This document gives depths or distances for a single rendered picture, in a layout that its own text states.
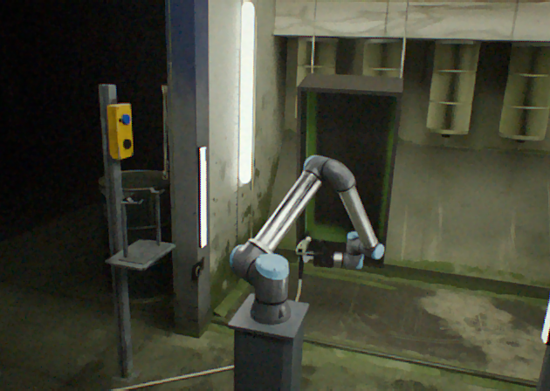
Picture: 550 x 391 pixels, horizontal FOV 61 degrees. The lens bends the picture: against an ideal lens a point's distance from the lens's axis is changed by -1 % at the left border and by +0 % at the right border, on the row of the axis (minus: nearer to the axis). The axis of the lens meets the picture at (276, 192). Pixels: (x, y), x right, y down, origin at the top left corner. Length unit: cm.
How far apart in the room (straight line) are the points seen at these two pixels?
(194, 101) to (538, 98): 255
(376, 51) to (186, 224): 207
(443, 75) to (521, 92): 58
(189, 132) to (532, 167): 290
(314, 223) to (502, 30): 196
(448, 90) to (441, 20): 52
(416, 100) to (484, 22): 86
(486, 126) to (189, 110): 263
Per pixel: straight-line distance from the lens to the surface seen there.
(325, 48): 403
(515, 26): 392
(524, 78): 399
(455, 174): 429
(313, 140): 324
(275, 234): 225
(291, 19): 402
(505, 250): 418
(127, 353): 288
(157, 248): 256
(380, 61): 392
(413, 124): 433
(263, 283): 210
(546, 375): 257
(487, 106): 435
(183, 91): 274
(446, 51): 394
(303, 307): 231
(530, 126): 403
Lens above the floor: 179
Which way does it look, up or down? 16 degrees down
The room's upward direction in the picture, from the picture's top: 2 degrees clockwise
